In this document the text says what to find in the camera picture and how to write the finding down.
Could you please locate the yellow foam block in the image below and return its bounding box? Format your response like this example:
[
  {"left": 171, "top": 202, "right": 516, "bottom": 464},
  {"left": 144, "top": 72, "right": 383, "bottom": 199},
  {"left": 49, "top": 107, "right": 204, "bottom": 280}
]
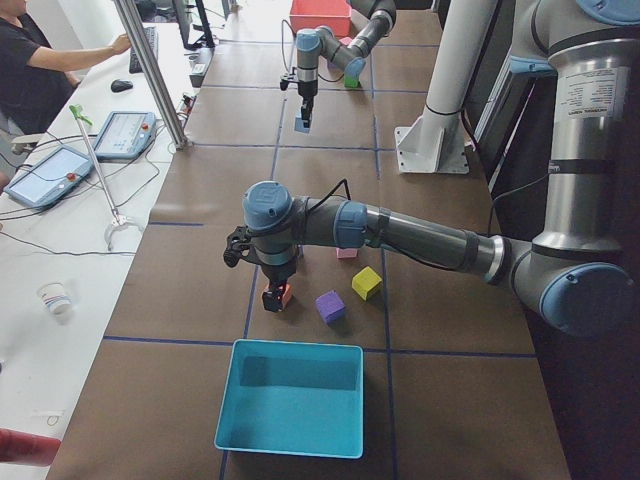
[{"left": 351, "top": 266, "right": 382, "bottom": 301}]

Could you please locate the pink foam block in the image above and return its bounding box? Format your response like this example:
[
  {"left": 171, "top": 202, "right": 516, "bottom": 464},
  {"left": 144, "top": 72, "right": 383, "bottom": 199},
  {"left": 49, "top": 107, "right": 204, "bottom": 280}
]
[{"left": 336, "top": 248, "right": 359, "bottom": 260}]

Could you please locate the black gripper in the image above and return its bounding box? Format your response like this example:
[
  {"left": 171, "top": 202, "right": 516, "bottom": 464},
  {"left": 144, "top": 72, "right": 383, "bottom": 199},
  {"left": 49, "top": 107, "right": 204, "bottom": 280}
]
[
  {"left": 261, "top": 263, "right": 296, "bottom": 312},
  {"left": 300, "top": 95, "right": 315, "bottom": 125}
]

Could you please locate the light blue foam block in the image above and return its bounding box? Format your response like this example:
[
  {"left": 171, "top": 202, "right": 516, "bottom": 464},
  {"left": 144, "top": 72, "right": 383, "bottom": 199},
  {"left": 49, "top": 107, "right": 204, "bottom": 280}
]
[{"left": 294, "top": 116, "right": 311, "bottom": 134}]

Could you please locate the teach pendant far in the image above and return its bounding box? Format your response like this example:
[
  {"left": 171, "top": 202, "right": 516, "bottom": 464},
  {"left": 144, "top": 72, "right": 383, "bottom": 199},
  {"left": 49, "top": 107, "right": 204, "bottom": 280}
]
[{"left": 94, "top": 111, "right": 157, "bottom": 163}]

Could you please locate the green foam block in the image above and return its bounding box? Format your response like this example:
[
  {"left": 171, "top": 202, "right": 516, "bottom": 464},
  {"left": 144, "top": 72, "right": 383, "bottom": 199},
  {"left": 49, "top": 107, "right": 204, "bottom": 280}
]
[{"left": 343, "top": 75, "right": 361, "bottom": 89}]

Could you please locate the computer mouse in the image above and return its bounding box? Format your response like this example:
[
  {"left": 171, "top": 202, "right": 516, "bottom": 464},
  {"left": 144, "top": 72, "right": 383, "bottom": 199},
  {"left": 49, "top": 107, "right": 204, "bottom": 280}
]
[{"left": 110, "top": 79, "right": 133, "bottom": 93}]

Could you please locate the teach pendant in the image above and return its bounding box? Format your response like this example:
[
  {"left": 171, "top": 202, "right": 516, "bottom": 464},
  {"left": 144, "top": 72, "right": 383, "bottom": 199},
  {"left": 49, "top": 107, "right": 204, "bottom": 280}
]
[
  {"left": 94, "top": 111, "right": 157, "bottom": 163},
  {"left": 5, "top": 146, "right": 94, "bottom": 209}
]

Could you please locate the reacher grabber tool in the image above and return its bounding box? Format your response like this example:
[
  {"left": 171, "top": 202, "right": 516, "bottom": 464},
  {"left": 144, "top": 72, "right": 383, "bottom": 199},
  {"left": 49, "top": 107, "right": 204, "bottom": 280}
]
[{"left": 69, "top": 105, "right": 143, "bottom": 253}]

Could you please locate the teach pendant near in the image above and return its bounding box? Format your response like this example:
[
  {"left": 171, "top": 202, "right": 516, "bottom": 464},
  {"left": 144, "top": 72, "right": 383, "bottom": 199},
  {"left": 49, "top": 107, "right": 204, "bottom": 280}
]
[{"left": 5, "top": 146, "right": 94, "bottom": 209}]

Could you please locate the seated person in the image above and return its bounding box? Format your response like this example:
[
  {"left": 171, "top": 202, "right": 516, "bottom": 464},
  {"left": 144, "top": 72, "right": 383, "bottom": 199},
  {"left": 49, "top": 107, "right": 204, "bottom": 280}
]
[{"left": 1, "top": 1, "right": 131, "bottom": 134}]

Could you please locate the orange foam block left side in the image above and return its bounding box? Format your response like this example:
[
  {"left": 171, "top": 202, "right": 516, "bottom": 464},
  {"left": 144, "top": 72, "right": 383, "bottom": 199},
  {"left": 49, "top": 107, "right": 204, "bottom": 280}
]
[{"left": 261, "top": 283, "right": 292, "bottom": 312}]

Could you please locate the pink plastic bin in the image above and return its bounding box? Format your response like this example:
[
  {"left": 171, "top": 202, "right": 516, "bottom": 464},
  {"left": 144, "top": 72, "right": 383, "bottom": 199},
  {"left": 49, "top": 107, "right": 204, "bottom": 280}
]
[{"left": 289, "top": 0, "right": 352, "bottom": 37}]

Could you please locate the red cylinder object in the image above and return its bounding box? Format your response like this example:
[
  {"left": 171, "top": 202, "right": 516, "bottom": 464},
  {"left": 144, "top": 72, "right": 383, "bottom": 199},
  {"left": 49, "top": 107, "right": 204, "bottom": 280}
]
[{"left": 1, "top": 428, "right": 61, "bottom": 467}]

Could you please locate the black monitor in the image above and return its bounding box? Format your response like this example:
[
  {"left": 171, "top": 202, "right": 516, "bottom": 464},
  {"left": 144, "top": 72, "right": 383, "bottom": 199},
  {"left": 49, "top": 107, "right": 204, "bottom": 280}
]
[{"left": 172, "top": 0, "right": 215, "bottom": 51}]

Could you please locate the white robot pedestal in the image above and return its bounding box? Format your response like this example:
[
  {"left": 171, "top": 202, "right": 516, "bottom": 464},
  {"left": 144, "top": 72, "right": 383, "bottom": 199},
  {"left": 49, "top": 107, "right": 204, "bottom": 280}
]
[{"left": 395, "top": 0, "right": 498, "bottom": 175}]

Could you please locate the purple foam block left side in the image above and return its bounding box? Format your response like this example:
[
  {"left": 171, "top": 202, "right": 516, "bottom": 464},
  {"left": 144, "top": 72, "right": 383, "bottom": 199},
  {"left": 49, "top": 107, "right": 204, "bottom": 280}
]
[{"left": 315, "top": 290, "right": 346, "bottom": 324}]

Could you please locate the aluminium frame post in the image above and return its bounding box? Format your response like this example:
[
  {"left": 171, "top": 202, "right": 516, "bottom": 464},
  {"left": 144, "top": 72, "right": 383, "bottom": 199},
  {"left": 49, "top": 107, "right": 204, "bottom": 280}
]
[{"left": 114, "top": 0, "right": 189, "bottom": 151}]

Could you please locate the teal plastic bin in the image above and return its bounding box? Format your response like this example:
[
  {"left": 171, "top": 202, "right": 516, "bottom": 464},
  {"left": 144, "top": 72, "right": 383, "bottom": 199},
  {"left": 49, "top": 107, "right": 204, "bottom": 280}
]
[{"left": 214, "top": 339, "right": 364, "bottom": 459}]

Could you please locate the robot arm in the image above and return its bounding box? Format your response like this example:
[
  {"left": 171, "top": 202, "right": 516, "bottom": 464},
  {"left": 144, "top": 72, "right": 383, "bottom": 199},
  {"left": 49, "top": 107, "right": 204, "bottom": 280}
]
[
  {"left": 281, "top": 1, "right": 396, "bottom": 133},
  {"left": 224, "top": 1, "right": 639, "bottom": 336}
]

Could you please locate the black keyboard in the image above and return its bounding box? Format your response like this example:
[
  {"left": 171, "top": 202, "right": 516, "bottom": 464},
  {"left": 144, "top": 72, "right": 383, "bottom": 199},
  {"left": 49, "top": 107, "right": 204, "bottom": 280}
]
[{"left": 128, "top": 25, "right": 159, "bottom": 75}]

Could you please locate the paper cup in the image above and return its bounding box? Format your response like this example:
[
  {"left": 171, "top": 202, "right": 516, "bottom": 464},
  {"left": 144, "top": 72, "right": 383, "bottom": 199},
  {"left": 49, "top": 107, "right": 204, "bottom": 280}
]
[{"left": 37, "top": 282, "right": 72, "bottom": 315}]

